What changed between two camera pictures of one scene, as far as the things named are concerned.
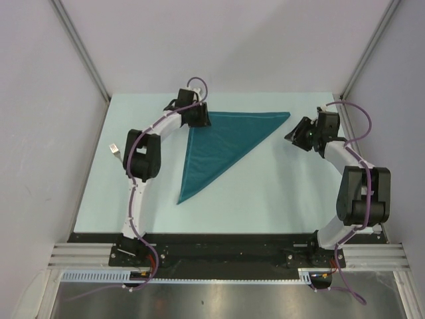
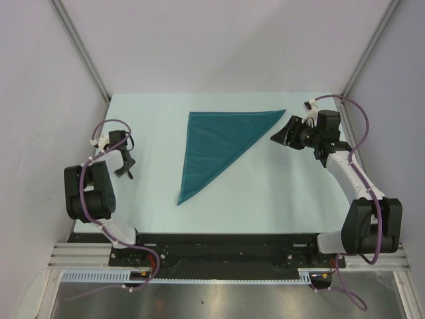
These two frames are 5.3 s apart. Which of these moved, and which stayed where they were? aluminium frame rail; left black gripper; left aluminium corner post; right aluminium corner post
Moved: left black gripper
Stayed: right aluminium corner post; left aluminium corner post; aluminium frame rail
